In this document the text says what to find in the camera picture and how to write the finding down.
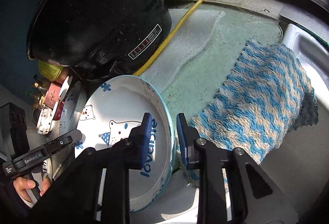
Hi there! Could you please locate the lovable bear plate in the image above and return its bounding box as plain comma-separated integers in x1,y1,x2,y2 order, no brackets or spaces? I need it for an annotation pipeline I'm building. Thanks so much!
75,75,176,212

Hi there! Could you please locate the red bowl front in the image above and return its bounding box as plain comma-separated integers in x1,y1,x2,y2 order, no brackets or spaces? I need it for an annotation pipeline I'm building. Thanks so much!
53,102,64,121

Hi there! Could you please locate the person's left hand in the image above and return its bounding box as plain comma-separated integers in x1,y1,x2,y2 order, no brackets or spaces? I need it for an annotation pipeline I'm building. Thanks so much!
13,177,51,203

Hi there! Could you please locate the white bear pattern bowl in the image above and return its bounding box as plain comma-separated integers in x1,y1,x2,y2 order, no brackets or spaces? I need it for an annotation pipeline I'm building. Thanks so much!
36,106,54,135

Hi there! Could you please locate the gold cap oil bottle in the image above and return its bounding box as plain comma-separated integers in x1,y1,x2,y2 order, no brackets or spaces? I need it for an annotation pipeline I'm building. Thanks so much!
26,82,48,101

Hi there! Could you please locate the pink floral bowl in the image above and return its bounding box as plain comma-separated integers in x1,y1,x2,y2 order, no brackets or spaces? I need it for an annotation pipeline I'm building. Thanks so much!
43,76,73,109

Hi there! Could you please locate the blue white knitted cloth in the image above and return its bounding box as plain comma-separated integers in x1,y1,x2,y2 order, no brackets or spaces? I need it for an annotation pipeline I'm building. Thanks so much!
189,39,319,164

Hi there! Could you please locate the black cap sauce bottle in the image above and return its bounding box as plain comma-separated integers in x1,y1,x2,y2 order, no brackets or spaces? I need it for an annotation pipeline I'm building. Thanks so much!
34,74,46,85

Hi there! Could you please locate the yellow mesh food cover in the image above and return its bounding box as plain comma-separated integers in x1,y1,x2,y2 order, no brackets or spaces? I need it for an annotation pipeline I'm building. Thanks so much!
38,60,63,82

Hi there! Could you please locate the black electric cooker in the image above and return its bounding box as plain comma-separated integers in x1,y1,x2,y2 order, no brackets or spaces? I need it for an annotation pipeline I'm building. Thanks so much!
26,0,172,80

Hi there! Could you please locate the steel sink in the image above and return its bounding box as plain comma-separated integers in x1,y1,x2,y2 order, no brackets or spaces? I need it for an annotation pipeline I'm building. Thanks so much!
282,24,329,108

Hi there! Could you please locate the yellow cable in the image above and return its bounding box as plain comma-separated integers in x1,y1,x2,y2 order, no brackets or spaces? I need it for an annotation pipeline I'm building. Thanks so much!
132,0,248,77

